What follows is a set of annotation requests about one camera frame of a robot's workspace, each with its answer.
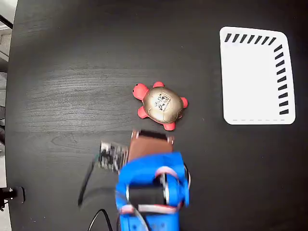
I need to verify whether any red turtle toy gold shell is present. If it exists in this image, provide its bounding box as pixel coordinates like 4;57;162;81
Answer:
131;81;189;132

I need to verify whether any black table clamp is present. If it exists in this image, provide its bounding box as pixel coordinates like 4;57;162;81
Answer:
0;186;26;212

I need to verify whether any small camera circuit board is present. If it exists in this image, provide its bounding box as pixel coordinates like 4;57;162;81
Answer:
94;141;129;173

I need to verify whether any black camera cable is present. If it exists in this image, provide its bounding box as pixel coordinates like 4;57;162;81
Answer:
77;154;114;231

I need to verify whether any black metal bar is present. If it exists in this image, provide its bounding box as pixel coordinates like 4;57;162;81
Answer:
0;13;14;30

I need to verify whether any white plastic basket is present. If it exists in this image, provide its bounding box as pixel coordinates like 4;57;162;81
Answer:
219;26;296;126

